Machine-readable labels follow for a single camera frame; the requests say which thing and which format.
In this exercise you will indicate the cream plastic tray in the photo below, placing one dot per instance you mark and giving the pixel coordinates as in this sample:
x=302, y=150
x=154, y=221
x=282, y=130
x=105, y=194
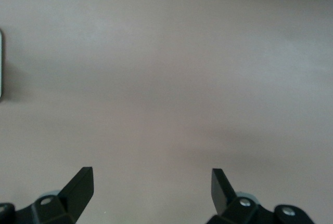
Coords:
x=0, y=65

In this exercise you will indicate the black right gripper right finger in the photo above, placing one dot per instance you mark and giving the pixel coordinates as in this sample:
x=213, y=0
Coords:
x=221, y=195

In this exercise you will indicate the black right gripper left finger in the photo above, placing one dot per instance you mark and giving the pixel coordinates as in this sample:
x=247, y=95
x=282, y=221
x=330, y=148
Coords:
x=75, y=195

